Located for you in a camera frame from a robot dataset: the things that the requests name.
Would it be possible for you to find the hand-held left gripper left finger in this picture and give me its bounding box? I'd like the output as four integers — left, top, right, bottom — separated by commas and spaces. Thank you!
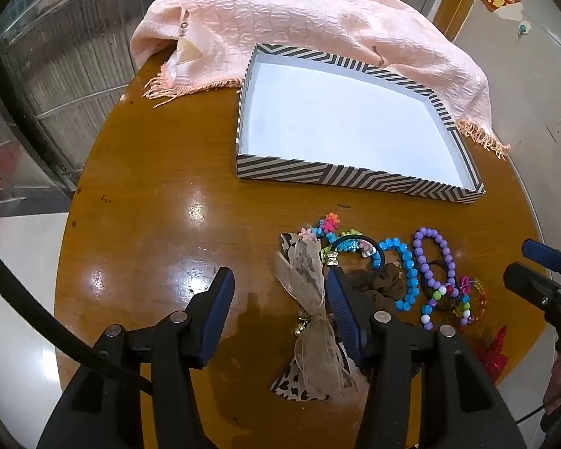
36, 266, 237, 449

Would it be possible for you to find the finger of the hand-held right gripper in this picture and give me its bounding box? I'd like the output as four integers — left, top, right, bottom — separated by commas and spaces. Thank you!
522, 239, 561, 276
503, 262, 561, 351

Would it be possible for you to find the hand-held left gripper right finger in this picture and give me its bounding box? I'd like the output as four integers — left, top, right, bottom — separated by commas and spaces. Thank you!
325, 266, 527, 449

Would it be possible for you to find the leopard lace bow hair clip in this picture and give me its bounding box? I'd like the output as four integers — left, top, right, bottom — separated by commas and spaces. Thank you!
270, 227, 361, 404

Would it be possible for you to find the brown scrunchie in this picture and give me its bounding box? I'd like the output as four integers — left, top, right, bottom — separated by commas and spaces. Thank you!
341, 262, 414, 323

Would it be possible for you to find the black hair tie gold charm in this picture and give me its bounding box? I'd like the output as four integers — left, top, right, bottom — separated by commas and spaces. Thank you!
322, 235, 385, 272

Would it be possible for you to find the multicolour round bead bracelet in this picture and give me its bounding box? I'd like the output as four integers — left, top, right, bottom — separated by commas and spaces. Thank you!
420, 283, 473, 330

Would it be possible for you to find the blue bead bracelet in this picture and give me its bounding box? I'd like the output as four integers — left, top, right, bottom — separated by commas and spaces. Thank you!
378, 238, 420, 312

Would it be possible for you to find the colourful flower bead bracelet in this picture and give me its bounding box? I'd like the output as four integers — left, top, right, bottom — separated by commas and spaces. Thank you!
309, 214, 360, 253

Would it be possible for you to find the purple bead bracelet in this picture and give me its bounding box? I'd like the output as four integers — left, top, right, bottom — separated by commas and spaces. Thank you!
412, 227, 458, 293

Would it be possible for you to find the plain black hair tie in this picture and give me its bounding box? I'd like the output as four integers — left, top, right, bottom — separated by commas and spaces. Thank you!
421, 258, 459, 313

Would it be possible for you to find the striped cardboard box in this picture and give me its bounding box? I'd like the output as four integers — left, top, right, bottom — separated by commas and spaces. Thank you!
236, 43, 487, 205

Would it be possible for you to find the red hair clip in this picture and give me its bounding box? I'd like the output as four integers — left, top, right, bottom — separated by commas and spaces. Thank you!
472, 325, 509, 379

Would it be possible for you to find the grey metal gate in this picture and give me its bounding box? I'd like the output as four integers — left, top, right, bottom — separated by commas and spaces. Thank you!
0, 0, 225, 188

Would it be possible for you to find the pink fringed scarf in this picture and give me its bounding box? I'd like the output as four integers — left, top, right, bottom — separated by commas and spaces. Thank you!
130, 0, 512, 160

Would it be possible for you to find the translucent rainbow bead bracelet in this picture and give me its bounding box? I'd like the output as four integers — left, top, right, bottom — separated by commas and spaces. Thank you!
453, 277, 489, 326

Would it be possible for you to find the thin black cable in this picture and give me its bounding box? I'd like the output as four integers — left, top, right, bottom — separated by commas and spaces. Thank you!
514, 402, 549, 425

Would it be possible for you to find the thick black cable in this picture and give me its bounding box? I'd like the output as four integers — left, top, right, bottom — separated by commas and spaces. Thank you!
0, 242, 154, 394

